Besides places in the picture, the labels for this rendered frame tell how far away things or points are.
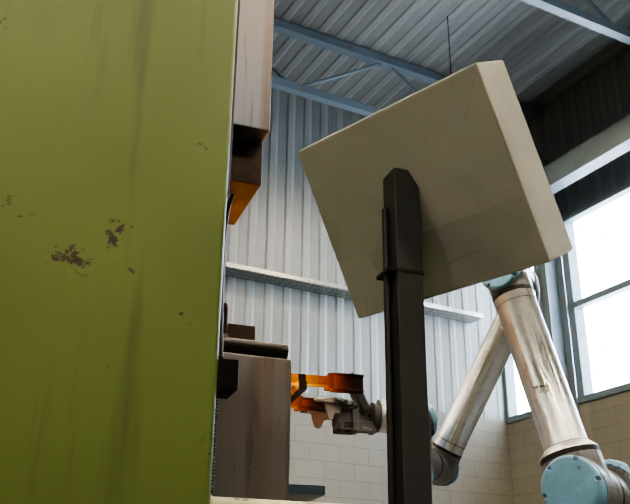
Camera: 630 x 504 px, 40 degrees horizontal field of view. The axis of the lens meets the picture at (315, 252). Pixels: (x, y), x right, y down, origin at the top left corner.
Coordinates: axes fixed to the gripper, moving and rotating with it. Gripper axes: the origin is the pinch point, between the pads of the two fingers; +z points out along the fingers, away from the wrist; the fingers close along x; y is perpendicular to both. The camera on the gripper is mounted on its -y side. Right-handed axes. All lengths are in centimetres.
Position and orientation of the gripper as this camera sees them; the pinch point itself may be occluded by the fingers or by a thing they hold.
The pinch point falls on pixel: (306, 403)
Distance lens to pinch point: 239.0
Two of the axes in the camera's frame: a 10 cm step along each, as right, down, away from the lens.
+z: -9.6, -1.1, -2.4
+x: -2.6, 3.8, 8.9
